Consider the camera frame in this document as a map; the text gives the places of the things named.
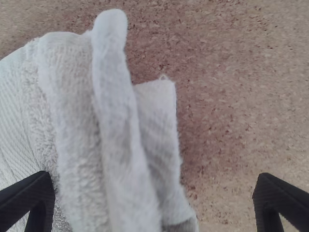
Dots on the pale towel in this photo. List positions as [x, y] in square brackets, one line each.
[84, 120]

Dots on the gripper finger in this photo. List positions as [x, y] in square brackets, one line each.
[277, 200]
[26, 198]

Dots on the cork mat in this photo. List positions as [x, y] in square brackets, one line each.
[236, 96]

